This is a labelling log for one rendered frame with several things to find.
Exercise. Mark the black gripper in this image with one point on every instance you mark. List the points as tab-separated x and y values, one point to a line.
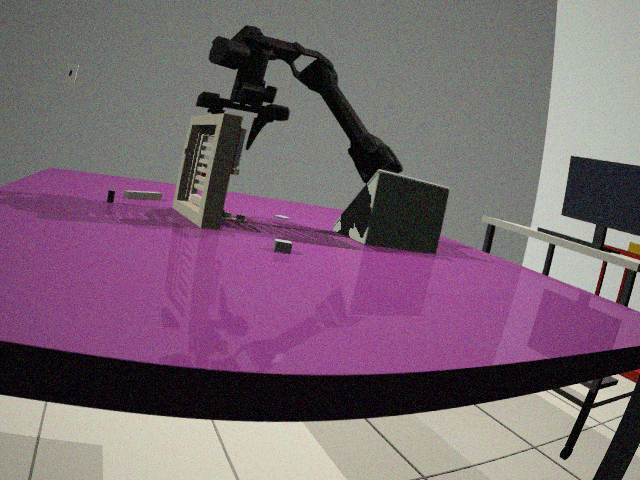
265	114

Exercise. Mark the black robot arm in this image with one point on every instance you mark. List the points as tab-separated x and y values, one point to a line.
249	51

